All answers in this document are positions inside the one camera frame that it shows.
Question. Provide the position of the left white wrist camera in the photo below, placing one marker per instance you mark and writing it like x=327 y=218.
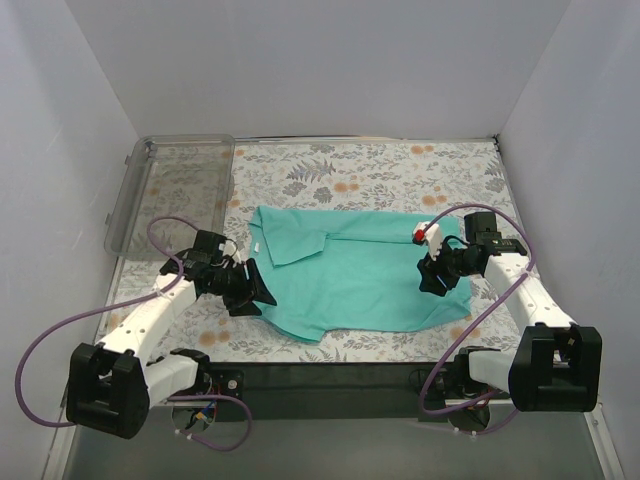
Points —
x=230 y=251

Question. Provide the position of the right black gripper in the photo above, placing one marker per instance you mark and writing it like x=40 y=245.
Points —
x=440 y=272

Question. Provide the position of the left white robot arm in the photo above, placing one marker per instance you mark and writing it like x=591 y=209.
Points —
x=114 y=383

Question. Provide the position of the teal t shirt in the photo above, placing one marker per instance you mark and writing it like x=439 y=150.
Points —
x=355 y=270

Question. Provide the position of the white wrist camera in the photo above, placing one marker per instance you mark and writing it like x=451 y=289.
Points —
x=230 y=251
x=429 y=235

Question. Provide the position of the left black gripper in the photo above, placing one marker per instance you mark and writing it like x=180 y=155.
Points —
x=245 y=288

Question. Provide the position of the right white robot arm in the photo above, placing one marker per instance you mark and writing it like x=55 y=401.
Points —
x=556 y=366

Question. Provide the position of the floral table mat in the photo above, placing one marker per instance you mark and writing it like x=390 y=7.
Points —
x=411 y=177

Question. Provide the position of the clear plastic bin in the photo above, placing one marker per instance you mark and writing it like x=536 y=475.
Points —
x=188 y=176

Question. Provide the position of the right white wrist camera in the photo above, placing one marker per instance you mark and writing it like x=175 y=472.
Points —
x=429 y=235

